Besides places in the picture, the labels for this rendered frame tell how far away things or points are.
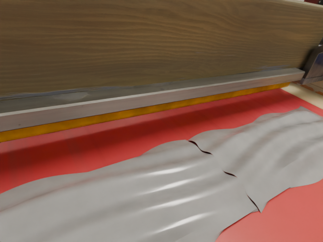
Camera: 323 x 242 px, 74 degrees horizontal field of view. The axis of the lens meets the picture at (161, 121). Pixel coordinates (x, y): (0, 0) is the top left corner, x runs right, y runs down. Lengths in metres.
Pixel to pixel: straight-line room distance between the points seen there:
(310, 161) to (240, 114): 0.08
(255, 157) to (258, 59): 0.10
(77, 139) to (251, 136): 0.14
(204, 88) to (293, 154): 0.08
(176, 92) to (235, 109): 0.10
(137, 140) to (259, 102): 0.17
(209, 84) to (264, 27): 0.07
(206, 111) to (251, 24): 0.08
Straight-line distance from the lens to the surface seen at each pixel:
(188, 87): 0.16
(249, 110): 0.25
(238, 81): 0.20
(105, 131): 0.17
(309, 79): 0.32
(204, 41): 0.17
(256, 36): 0.22
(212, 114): 0.22
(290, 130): 0.22
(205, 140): 0.17
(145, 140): 0.16
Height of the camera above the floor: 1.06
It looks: 33 degrees down
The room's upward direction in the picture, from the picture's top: 10 degrees clockwise
